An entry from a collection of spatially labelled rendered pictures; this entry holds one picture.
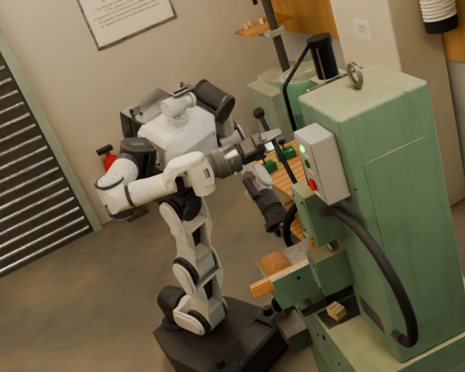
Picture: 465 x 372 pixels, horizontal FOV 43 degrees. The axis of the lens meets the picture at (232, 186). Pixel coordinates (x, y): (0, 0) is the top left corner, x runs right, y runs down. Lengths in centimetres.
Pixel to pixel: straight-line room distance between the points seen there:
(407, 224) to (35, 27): 339
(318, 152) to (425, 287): 48
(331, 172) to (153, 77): 337
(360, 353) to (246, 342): 115
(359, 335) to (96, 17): 323
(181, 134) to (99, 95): 249
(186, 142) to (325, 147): 86
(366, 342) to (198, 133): 91
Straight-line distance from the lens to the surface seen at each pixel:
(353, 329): 178
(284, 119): 399
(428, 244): 149
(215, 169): 168
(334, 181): 132
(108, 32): 444
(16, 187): 454
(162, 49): 457
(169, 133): 206
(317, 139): 128
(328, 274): 162
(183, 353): 292
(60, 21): 439
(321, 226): 149
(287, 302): 184
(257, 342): 276
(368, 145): 129
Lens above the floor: 202
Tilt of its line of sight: 27 degrees down
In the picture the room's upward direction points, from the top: 21 degrees counter-clockwise
